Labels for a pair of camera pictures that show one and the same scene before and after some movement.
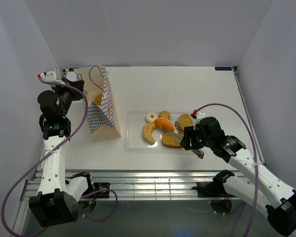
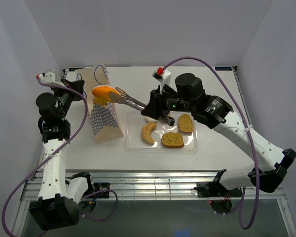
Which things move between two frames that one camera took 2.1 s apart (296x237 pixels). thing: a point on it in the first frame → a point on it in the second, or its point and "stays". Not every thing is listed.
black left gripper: (77, 95) stays
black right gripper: (188, 131) → (156, 104)
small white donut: (150, 119) stays
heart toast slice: (185, 120) stays
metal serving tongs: (178, 133) → (118, 95)
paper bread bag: (103, 121) stays
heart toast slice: (172, 140) stays
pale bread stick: (147, 132) stays
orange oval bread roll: (165, 125) → (103, 91)
